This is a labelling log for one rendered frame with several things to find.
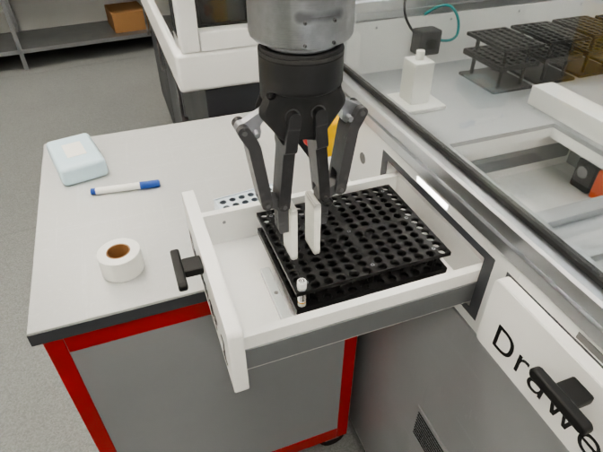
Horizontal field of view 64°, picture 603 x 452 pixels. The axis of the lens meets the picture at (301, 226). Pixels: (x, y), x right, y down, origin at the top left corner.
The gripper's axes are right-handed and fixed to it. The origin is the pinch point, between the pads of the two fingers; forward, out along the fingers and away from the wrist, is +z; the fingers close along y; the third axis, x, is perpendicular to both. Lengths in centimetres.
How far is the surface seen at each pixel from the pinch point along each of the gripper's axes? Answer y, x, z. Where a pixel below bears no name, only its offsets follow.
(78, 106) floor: -47, 285, 99
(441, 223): 24.6, 6.4, 11.1
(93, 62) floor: -35, 365, 98
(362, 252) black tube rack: 9.9, 3.4, 9.8
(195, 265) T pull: -11.7, 7.4, 8.7
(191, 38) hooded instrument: 3, 88, 5
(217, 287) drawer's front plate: -10.1, 0.9, 7.0
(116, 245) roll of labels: -22.4, 29.5, 19.7
